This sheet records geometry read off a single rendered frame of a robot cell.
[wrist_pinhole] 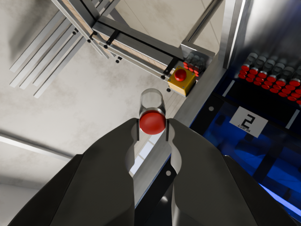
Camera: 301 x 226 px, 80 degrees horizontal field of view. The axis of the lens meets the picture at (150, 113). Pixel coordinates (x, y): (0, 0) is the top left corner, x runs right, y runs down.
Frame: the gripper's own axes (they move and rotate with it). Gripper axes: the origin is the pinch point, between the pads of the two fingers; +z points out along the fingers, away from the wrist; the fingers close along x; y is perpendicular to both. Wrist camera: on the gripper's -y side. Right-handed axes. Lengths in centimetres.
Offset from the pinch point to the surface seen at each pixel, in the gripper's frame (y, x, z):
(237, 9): -7.6, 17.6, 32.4
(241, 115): 19.6, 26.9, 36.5
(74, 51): 35, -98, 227
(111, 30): 1, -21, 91
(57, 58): 41, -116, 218
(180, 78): 11.7, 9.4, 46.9
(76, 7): -9, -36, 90
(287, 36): -2.8, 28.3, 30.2
